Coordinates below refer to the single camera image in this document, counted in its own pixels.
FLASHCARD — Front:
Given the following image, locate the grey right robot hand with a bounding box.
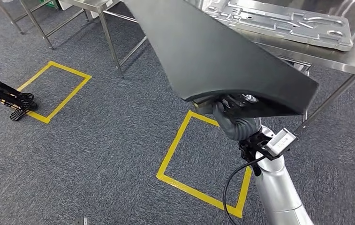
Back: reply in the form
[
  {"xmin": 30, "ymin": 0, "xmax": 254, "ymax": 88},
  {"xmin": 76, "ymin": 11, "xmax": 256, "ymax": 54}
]
[{"xmin": 212, "ymin": 94, "xmax": 262, "ymax": 128}]

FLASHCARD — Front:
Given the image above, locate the black plastic car trim part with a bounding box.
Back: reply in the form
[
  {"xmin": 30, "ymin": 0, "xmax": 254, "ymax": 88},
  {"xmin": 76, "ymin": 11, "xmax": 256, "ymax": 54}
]
[{"xmin": 122, "ymin": 0, "xmax": 319, "ymax": 118}]

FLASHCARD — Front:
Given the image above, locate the stainless steel workbench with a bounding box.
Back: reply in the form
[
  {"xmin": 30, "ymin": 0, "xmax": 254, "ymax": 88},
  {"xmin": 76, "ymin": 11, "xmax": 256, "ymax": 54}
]
[{"xmin": 193, "ymin": 0, "xmax": 355, "ymax": 135}]

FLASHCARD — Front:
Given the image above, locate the stamped grey metal panel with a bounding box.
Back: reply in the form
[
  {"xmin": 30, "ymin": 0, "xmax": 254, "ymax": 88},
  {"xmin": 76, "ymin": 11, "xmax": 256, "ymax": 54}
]
[{"xmin": 204, "ymin": 0, "xmax": 354, "ymax": 52}]

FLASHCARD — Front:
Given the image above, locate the green box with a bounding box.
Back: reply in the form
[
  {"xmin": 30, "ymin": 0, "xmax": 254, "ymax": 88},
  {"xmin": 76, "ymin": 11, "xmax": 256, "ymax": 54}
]
[{"xmin": 39, "ymin": 0, "xmax": 60, "ymax": 9}]

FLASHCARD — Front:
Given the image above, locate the black tripod stand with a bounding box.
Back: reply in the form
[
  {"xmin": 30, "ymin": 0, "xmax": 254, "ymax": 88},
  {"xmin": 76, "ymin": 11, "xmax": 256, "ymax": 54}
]
[{"xmin": 0, "ymin": 60, "xmax": 38, "ymax": 122}]

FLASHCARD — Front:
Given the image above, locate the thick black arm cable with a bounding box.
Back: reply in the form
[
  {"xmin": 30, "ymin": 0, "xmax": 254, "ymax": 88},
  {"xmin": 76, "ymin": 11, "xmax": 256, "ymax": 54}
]
[{"xmin": 223, "ymin": 155, "xmax": 266, "ymax": 225}]

